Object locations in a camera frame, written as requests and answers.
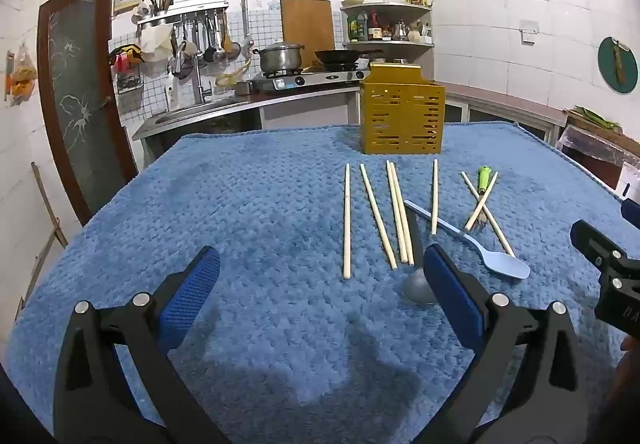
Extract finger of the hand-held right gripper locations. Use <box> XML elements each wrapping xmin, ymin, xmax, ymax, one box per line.
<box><xmin>620</xmin><ymin>198</ymin><xmax>640</xmax><ymax>227</ymax></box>
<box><xmin>570</xmin><ymin>219</ymin><xmax>629</xmax><ymax>275</ymax></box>

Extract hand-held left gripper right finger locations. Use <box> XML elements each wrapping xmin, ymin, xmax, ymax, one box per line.
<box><xmin>424</xmin><ymin>244</ymin><xmax>591</xmax><ymax>444</ymax></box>

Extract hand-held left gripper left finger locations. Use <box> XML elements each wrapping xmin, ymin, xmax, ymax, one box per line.
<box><xmin>52</xmin><ymin>245</ymin><xmax>231</xmax><ymax>444</ymax></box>

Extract grey ladle spoon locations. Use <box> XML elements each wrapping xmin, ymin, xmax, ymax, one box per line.
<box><xmin>402</xmin><ymin>210</ymin><xmax>442</xmax><ymax>308</ymax></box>

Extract light blue plastic spoon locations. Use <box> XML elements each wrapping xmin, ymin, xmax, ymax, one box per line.
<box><xmin>403</xmin><ymin>199</ymin><xmax>531</xmax><ymax>280</ymax></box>

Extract green handled fork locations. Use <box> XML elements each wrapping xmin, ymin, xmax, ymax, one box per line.
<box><xmin>470</xmin><ymin>166</ymin><xmax>494</xmax><ymax>231</ymax></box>

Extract yellow perforated utensil holder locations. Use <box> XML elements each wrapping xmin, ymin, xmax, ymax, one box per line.
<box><xmin>359</xmin><ymin>63</ymin><xmax>447</xmax><ymax>155</ymax></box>

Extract blue fluffy blanket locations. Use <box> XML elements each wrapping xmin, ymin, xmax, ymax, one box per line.
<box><xmin>7</xmin><ymin>121</ymin><xmax>640</xmax><ymax>444</ymax></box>

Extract plastic covered box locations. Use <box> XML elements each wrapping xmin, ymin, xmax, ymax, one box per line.
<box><xmin>557</xmin><ymin>109</ymin><xmax>640</xmax><ymax>190</ymax></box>

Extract green vegetables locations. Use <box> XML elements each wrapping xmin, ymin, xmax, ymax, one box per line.
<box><xmin>575</xmin><ymin>107</ymin><xmax>623</xmax><ymax>130</ymax></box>

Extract green round board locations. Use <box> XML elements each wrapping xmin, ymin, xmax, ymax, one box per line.
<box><xmin>598</xmin><ymin>36</ymin><xmax>640</xmax><ymax>95</ymax></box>

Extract wooden stick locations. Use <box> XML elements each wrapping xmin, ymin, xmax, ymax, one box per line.
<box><xmin>31</xmin><ymin>161</ymin><xmax>69</xmax><ymax>250</ymax></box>

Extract tiled side counter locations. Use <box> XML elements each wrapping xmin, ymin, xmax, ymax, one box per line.
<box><xmin>440</xmin><ymin>81</ymin><xmax>568</xmax><ymax>145</ymax></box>

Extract steel sink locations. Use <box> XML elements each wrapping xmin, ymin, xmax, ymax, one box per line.
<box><xmin>155</xmin><ymin>99</ymin><xmax>251</xmax><ymax>124</ymax></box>

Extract steel kitchen counter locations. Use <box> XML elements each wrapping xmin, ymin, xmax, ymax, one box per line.
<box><xmin>132</xmin><ymin>87</ymin><xmax>362</xmax><ymax>155</ymax></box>

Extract steel faucet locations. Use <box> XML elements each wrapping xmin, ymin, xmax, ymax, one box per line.
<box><xmin>172</xmin><ymin>42</ymin><xmax>213</xmax><ymax>105</ymax></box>

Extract brown framed glass door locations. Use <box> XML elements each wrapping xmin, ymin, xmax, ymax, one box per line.
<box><xmin>37</xmin><ymin>0</ymin><xmax>140</xmax><ymax>226</ymax></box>

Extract steel hanging ladle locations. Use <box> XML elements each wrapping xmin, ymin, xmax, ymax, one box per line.
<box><xmin>212</xmin><ymin>14</ymin><xmax>228</xmax><ymax>64</ymax></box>

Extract black hanging ladle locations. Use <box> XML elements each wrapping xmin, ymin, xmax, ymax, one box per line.
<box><xmin>202</xmin><ymin>14</ymin><xmax>217</xmax><ymax>64</ymax></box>

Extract gas stove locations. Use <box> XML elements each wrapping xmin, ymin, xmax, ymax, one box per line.
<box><xmin>251</xmin><ymin>68</ymin><xmax>372</xmax><ymax>95</ymax></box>

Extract yellow and black cloth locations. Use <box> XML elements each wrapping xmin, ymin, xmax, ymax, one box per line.
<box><xmin>109</xmin><ymin>44</ymin><xmax>143</xmax><ymax>75</ymax></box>

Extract wooden hanging spoon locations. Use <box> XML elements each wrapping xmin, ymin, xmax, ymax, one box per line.
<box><xmin>222</xmin><ymin>12</ymin><xmax>242</xmax><ymax>60</ymax></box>

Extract steel pot with lid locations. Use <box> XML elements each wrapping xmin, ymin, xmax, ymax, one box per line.
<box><xmin>252</xmin><ymin>42</ymin><xmax>306</xmax><ymax>74</ymax></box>

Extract white cloth bag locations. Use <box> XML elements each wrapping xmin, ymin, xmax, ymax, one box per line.
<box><xmin>140</xmin><ymin>24</ymin><xmax>176</xmax><ymax>62</ymax></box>

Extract white corner shelf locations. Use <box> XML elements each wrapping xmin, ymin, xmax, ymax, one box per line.
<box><xmin>340</xmin><ymin>2</ymin><xmax>435</xmax><ymax>64</ymax></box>

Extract black wok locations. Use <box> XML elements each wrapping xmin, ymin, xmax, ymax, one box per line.
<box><xmin>314</xmin><ymin>49</ymin><xmax>383</xmax><ymax>66</ymax></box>

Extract wooden cutting board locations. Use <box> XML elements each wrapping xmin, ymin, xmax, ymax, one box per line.
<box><xmin>279</xmin><ymin>0</ymin><xmax>336</xmax><ymax>54</ymax></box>

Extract yellow hose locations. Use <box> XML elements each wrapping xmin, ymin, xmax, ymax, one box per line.
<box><xmin>215</xmin><ymin>59</ymin><xmax>256</xmax><ymax>88</ymax></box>

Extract plastic bag on wall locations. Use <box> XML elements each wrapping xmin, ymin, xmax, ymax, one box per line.
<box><xmin>5</xmin><ymin>44</ymin><xmax>40</xmax><ymax>105</ymax></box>

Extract wall utensil rack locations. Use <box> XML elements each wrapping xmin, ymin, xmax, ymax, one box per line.
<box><xmin>137</xmin><ymin>0</ymin><xmax>230</xmax><ymax>28</ymax></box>

